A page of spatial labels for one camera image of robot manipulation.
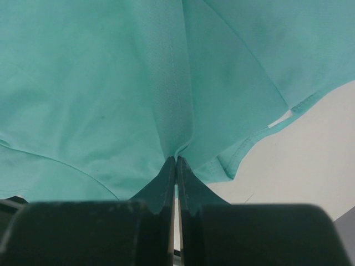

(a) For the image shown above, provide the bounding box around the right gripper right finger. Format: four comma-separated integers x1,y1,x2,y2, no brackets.
176,157,351,265

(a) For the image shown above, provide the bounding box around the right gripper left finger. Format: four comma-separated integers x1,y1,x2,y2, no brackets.
1,157,175,265

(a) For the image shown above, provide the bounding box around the teal t-shirt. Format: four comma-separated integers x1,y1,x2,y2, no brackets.
1,1,354,202

